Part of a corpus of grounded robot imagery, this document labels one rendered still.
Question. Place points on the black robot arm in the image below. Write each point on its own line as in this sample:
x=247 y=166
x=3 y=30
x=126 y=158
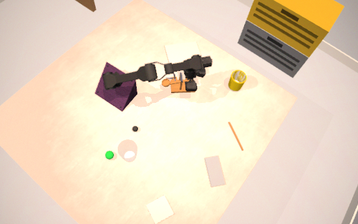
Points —
x=196 y=63

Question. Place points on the yellow open cup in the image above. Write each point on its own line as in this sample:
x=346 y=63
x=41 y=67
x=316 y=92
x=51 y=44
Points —
x=237 y=79

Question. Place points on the green ball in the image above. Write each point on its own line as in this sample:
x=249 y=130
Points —
x=109 y=154

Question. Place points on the clear ribbed plastic cup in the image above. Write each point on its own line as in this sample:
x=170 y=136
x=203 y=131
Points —
x=127 y=149

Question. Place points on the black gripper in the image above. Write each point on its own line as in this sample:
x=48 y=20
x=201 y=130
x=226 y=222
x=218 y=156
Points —
x=191 y=85

